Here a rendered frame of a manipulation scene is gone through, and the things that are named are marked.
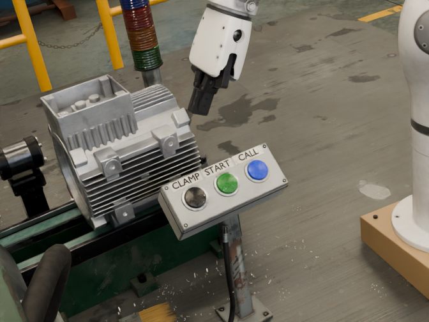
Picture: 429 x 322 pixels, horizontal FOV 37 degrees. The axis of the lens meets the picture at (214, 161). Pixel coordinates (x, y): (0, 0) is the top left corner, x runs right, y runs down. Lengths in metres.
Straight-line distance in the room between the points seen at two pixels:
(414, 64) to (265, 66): 1.01
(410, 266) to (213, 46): 0.47
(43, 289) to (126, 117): 0.62
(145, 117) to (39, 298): 0.66
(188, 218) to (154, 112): 0.26
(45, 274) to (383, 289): 0.73
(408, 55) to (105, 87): 0.49
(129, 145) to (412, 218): 0.48
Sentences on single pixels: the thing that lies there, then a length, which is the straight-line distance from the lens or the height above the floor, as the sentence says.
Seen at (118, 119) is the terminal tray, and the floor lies 1.11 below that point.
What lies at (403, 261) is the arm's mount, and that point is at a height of 0.83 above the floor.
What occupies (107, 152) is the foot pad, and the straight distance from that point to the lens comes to 1.02.
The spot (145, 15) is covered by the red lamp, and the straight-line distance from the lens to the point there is 1.36.
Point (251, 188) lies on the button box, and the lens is 0.90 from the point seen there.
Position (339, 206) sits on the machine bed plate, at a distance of 1.28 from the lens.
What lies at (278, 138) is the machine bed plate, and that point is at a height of 0.80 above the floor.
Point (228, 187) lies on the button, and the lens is 0.89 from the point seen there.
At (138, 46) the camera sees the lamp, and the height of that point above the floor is 1.09.
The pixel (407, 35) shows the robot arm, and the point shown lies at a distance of 0.90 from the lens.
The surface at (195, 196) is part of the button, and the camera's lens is 0.87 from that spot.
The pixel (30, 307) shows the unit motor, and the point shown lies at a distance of 0.44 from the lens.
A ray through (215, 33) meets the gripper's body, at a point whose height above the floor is 1.20.
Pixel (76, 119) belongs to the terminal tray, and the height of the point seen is 1.13.
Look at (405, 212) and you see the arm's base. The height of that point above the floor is 0.86.
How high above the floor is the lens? 1.56
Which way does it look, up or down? 31 degrees down
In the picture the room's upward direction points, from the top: 10 degrees counter-clockwise
